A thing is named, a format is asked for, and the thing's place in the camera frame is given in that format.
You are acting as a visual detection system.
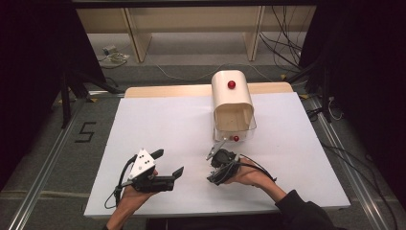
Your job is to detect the short white cable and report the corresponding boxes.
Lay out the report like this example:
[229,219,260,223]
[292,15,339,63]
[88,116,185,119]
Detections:
[327,96,345,122]

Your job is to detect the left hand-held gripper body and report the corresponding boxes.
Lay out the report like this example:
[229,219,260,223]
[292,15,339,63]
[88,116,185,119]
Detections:
[126,148,176,194]

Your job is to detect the person's dark lap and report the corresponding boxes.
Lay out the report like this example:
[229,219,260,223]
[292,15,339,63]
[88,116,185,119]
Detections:
[147,213,285,230]

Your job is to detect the clear drawer with red knob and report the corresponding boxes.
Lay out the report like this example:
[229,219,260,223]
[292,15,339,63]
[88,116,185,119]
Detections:
[213,103,258,144]

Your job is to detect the aluminium floor rail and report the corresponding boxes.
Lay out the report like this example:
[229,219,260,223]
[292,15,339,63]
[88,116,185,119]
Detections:
[305,95,390,230]
[9,99,84,230]

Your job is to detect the black metal stand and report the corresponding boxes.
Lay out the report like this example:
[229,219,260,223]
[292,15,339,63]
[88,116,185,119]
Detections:
[286,57,333,123]
[59,68,125,128]

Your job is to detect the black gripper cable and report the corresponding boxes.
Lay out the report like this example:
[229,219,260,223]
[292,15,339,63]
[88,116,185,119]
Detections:
[219,153,278,184]
[104,153,138,210]

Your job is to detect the white table cover sheet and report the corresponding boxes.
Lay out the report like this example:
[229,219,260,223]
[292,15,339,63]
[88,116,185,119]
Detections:
[83,92,351,219]

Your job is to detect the coiled white cable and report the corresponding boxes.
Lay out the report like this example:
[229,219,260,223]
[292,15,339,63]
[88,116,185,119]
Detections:
[98,52,130,70]

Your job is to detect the light wooden table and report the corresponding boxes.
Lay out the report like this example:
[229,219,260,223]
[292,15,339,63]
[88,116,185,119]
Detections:
[124,81,294,99]

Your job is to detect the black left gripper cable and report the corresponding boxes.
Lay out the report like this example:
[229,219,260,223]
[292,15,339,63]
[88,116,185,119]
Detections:
[104,153,138,210]

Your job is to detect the black cable bundle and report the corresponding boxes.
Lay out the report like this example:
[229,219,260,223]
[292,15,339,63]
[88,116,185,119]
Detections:
[259,5,305,71]

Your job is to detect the person's left hand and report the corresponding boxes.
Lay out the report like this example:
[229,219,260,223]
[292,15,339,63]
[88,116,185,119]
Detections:
[120,169,160,209]

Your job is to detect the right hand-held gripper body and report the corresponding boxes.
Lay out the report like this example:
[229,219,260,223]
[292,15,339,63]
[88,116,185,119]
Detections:
[206,140,239,186]

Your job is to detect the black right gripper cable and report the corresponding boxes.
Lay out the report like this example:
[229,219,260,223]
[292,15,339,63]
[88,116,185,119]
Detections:
[219,153,278,184]

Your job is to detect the long thin white cable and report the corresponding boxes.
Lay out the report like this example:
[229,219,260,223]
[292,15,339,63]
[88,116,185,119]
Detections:
[156,61,272,82]

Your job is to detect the black floor cables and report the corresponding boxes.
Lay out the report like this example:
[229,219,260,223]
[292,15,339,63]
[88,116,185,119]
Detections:
[321,143,400,230]

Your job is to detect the person's right hand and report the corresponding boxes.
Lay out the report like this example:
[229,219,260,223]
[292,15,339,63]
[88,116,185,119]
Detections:
[228,157,277,190]

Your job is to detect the black curtain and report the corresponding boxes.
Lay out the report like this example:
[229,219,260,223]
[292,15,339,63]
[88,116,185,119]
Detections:
[0,0,107,190]
[300,0,406,209]

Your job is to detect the white mini drawer cabinet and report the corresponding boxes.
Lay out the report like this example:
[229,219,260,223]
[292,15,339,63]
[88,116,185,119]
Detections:
[211,70,256,142]

